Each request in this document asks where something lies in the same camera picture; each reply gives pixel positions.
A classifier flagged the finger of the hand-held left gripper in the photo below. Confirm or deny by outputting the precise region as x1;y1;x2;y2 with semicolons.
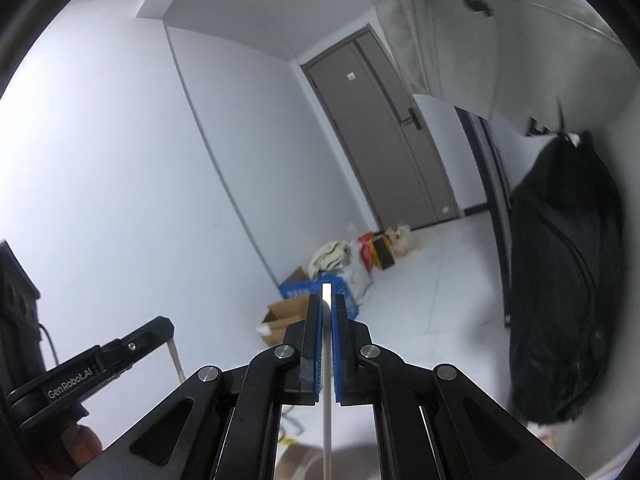
99;316;176;377

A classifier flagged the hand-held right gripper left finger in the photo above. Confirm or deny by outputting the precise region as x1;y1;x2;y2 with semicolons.
70;294;323;480

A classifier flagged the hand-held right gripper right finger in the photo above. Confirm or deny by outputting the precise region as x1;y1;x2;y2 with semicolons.
331;294;585;480

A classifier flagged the single pale wooden chopstick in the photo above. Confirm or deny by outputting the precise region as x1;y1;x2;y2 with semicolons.
170;337;186;382
321;283;335;480

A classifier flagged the white utensil holder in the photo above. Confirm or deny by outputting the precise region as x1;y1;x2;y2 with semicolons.
277;442;381;480

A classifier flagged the light grey shoulder bag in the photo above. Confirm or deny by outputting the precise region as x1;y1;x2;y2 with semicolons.
365;0;628;136

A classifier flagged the person's left hand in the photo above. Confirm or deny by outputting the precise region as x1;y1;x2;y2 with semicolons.
30;422;104;480

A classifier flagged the brown cardboard box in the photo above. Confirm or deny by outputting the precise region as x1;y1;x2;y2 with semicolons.
255;295;311;346

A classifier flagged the blue cardboard box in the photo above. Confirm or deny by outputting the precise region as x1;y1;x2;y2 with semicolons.
278;274;361;318

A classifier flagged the clear plastic bag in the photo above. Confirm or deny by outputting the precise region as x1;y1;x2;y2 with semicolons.
342;232;373;303

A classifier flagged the beige cloth heap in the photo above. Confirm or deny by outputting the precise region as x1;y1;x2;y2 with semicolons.
308;241;353;281

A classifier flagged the red snack bag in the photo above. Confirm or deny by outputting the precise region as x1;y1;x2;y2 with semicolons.
356;232;376;271

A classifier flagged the grey entrance door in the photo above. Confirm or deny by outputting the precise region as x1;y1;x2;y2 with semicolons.
300;25;461;231

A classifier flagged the black backpack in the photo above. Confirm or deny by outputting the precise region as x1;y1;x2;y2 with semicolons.
507;130;626;423

